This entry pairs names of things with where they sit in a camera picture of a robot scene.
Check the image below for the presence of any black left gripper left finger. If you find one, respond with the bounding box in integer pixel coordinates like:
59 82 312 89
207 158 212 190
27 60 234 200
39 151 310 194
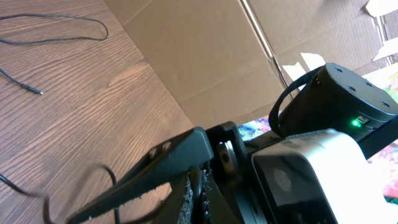
155 175 193 224

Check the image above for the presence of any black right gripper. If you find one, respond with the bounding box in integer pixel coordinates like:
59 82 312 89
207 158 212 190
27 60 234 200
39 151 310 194
66 121 280 223

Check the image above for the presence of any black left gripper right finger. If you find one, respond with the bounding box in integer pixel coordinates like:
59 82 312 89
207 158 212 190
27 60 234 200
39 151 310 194
200 170 241 224

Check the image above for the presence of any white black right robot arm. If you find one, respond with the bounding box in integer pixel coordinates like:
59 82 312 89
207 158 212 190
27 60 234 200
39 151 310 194
67 63 397 223

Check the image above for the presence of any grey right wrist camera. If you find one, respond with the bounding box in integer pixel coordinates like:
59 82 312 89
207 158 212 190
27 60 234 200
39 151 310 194
251 129 397 223

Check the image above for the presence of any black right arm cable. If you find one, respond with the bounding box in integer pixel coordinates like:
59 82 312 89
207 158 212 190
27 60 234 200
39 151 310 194
267 65 324 138

